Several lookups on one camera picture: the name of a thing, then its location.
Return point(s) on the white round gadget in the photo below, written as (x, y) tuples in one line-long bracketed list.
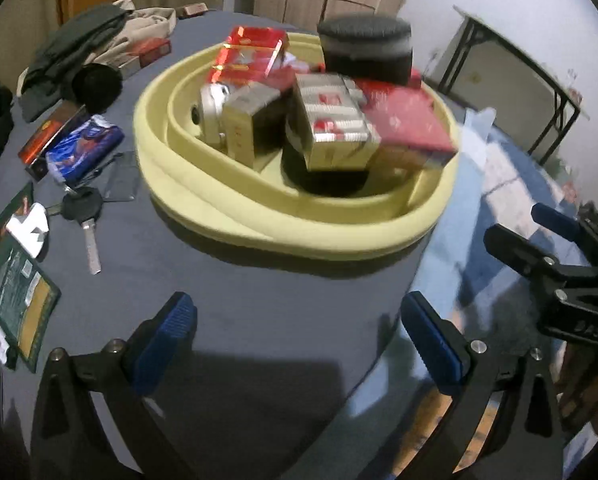
[(209, 110)]

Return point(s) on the crumpled white paper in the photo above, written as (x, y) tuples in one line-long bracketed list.
[(29, 230)]

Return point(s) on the black folding table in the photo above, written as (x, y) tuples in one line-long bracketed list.
[(519, 65)]

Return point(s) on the black round roll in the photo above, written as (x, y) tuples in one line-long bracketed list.
[(96, 87)]

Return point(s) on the blue white checked blanket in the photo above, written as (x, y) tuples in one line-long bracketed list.
[(499, 195)]

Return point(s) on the green packet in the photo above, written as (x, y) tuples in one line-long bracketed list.
[(21, 300)]

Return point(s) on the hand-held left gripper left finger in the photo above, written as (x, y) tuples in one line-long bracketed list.
[(164, 335)]

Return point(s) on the beige clothing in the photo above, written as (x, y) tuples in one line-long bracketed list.
[(144, 22)]

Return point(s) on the dark green clothing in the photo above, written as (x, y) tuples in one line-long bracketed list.
[(74, 45)]

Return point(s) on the glossy red cigarette pack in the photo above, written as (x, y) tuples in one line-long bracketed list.
[(246, 55)]

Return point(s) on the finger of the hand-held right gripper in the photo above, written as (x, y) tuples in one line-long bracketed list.
[(554, 217), (519, 252)]

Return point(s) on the small red cigarette pack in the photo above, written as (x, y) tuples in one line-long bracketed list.
[(146, 57)]

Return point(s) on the black head key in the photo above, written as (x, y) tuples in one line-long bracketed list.
[(81, 207)]

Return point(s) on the blue snack packet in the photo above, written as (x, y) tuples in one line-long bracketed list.
[(81, 147)]

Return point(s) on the copper small box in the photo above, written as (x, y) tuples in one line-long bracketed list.
[(190, 10)]

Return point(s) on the yellow plastic basin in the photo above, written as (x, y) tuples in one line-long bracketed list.
[(279, 230)]

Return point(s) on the black foam cylinder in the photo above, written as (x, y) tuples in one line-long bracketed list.
[(329, 182), (364, 45)]

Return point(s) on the dark orange cigarette pack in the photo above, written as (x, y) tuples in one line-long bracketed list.
[(49, 137)]

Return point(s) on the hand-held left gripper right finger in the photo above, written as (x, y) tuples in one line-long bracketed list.
[(431, 345)]

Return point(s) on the gold cigarette box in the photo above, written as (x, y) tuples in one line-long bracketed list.
[(249, 125)]

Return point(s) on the grey mesh tag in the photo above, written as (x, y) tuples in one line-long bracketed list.
[(121, 177)]

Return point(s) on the red silver cigarette carton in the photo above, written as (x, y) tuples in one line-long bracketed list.
[(334, 125)]

